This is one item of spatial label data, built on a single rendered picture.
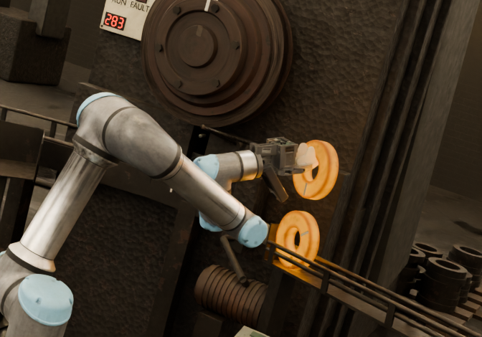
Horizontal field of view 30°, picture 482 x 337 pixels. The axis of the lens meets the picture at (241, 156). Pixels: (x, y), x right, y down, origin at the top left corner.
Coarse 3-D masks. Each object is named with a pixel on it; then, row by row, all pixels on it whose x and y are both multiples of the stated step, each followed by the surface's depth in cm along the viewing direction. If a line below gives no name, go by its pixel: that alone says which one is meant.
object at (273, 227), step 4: (272, 224) 246; (276, 224) 246; (272, 228) 246; (276, 228) 246; (268, 232) 246; (272, 232) 246; (276, 232) 247; (268, 236) 246; (272, 236) 246; (272, 240) 247; (268, 244) 246; (264, 252) 246; (268, 252) 247; (264, 256) 246; (276, 256) 248
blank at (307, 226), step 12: (288, 216) 243; (300, 216) 239; (312, 216) 239; (288, 228) 242; (300, 228) 238; (312, 228) 235; (276, 240) 246; (288, 240) 243; (300, 240) 237; (312, 240) 234; (300, 252) 236; (312, 252) 235; (288, 264) 240
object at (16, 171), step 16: (0, 128) 281; (16, 128) 282; (32, 128) 282; (0, 144) 282; (16, 144) 283; (32, 144) 284; (0, 160) 281; (16, 160) 284; (32, 160) 285; (0, 176) 271; (16, 176) 266; (32, 176) 269; (0, 192) 272; (0, 208) 274
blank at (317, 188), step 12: (312, 144) 237; (324, 144) 233; (324, 156) 232; (336, 156) 232; (324, 168) 231; (336, 168) 231; (300, 180) 239; (312, 180) 239; (324, 180) 230; (300, 192) 238; (312, 192) 234; (324, 192) 232
